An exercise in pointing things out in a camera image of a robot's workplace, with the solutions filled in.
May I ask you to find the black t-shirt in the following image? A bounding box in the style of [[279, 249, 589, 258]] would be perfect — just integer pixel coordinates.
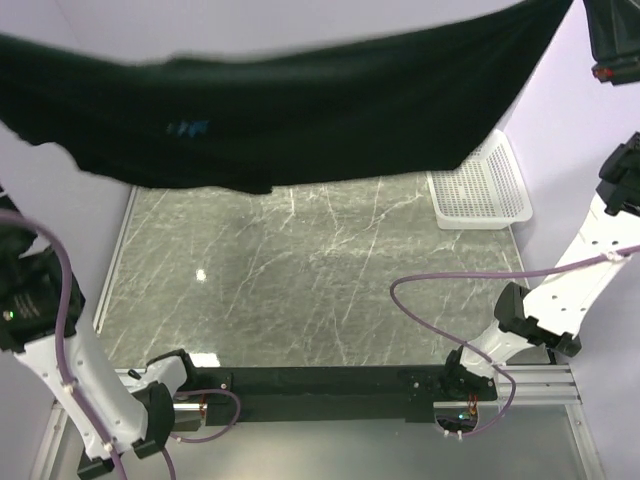
[[1, 1, 570, 195]]

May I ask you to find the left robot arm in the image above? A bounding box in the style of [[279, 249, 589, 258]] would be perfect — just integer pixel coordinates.
[[1, 194, 200, 479]]

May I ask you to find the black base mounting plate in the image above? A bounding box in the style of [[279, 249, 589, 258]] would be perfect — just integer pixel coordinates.
[[178, 365, 497, 426]]

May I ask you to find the aluminium rail frame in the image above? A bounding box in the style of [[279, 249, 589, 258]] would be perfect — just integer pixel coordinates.
[[27, 187, 601, 480]]

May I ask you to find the white plastic mesh basket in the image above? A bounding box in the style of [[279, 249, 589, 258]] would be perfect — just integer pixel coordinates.
[[427, 130, 533, 230]]

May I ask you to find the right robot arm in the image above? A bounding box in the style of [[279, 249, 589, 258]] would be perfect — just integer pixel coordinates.
[[438, 134, 639, 399]]

